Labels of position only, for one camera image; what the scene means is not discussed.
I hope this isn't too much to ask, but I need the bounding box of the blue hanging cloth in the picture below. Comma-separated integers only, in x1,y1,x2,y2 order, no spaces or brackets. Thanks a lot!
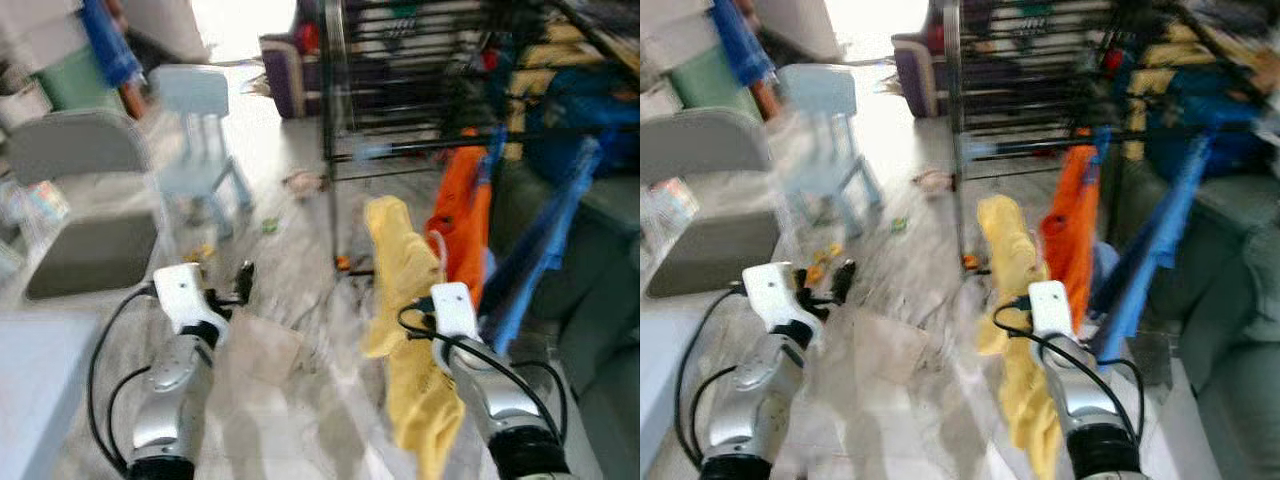
79,0,142,92
709,0,777,87

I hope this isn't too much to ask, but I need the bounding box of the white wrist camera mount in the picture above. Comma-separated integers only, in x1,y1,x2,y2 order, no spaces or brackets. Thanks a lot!
152,263,222,337
1027,280,1077,342
741,262,817,337
429,283,482,347

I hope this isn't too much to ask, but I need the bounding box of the light blue child chair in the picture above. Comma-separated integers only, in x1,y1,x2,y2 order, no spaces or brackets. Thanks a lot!
149,65,254,242
774,63,887,237

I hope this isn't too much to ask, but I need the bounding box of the purple armchair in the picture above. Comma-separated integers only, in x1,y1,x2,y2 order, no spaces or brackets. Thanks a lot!
892,34,947,120
259,35,327,122

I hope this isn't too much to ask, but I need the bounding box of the yellow shirt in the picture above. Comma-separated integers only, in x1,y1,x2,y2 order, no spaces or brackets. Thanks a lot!
361,195,467,480
974,194,1062,480

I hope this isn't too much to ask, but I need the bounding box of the yellow striped blanket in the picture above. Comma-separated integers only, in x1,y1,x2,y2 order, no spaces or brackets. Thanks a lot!
504,19,593,133
1119,19,1203,163

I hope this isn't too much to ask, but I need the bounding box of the blue shirt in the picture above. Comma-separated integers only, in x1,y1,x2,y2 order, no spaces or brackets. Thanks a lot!
477,129,602,355
1089,129,1217,363

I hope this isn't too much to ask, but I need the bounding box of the green leather sofa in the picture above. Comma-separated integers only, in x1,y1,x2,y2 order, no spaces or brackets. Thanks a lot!
489,158,641,480
1099,158,1280,480

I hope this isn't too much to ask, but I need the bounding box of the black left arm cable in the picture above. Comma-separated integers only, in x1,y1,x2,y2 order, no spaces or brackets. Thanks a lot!
671,284,752,473
87,284,162,473

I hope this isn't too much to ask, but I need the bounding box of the dark blue bag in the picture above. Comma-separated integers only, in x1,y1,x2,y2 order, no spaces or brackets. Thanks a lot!
1144,64,1267,182
524,68,641,183

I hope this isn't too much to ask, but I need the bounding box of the colourful plastic packet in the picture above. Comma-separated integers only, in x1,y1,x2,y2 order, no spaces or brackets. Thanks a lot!
0,179,72,237
640,177,702,237

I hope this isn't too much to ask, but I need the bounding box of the grey folding chair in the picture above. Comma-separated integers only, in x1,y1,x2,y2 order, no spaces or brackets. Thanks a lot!
640,107,798,301
4,108,178,303

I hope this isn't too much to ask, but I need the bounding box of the orange shirt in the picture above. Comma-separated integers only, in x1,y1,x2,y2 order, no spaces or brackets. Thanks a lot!
424,145,497,308
1039,144,1102,333

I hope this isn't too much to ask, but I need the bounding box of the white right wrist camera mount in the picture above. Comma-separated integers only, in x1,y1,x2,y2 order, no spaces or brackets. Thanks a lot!
429,283,482,347
1027,280,1077,342

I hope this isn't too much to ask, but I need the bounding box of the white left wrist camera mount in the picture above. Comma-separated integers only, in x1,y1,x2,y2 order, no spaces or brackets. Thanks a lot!
152,263,222,337
741,262,817,337

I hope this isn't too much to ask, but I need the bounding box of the black metal drying rack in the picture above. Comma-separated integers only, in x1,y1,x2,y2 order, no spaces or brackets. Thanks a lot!
938,0,1280,273
318,0,641,278

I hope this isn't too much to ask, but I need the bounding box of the green storage bin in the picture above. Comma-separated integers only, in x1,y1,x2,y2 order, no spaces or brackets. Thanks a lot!
34,49,127,114
669,47,747,112

